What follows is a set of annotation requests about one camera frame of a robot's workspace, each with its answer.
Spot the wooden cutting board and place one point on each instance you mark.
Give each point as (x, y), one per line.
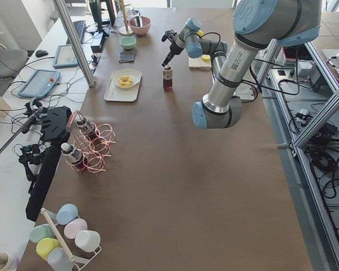
(198, 63)

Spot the black computer mouse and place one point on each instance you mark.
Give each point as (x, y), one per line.
(41, 53)

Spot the wooden mug tree stand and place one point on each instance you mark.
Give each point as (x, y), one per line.
(125, 30)

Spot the braided ring pastry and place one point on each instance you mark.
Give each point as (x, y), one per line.
(125, 81)

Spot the mint green bowl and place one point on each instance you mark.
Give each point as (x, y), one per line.
(128, 42)

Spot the mint green cup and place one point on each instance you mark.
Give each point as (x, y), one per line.
(40, 232)

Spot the grey office chair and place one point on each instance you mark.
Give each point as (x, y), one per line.
(11, 62)

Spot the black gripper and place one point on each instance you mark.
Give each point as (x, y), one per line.
(173, 48)

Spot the tea bottle brown liquid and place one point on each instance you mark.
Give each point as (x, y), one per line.
(167, 78)

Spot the tea bottle front rack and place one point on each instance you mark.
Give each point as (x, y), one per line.
(73, 156)

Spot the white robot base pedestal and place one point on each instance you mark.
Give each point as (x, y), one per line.
(245, 92)

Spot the dark grey folded cloth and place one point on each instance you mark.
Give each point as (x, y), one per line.
(127, 56)

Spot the light blue cup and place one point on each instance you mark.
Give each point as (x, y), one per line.
(67, 213)

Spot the half lemon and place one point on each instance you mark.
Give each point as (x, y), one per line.
(206, 58)

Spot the white wire cup rack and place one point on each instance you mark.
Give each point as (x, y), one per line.
(80, 258)

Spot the tea bottle rack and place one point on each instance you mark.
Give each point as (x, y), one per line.
(87, 129)
(73, 156)

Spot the aluminium frame post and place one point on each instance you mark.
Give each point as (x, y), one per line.
(65, 18)

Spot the tea bottle rear rack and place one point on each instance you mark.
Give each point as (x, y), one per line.
(87, 129)

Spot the copper wire bottle rack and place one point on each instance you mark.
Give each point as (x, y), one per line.
(94, 152)

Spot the beige serving tray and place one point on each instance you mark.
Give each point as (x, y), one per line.
(115, 94)

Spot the white cup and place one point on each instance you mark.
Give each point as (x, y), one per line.
(88, 240)

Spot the pink bowl with ice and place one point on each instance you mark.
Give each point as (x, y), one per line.
(146, 24)

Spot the black keyboard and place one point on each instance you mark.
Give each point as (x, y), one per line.
(79, 27)

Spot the grey blue cup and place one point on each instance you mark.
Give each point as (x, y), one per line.
(59, 261)

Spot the blue teach pendant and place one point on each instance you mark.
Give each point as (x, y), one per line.
(65, 57)
(41, 82)

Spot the pink cup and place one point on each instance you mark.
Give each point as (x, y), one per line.
(74, 227)

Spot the yellow cup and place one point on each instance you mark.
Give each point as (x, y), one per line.
(45, 246)

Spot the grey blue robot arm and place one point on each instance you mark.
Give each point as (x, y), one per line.
(255, 24)

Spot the white round plate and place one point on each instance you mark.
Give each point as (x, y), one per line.
(135, 77)

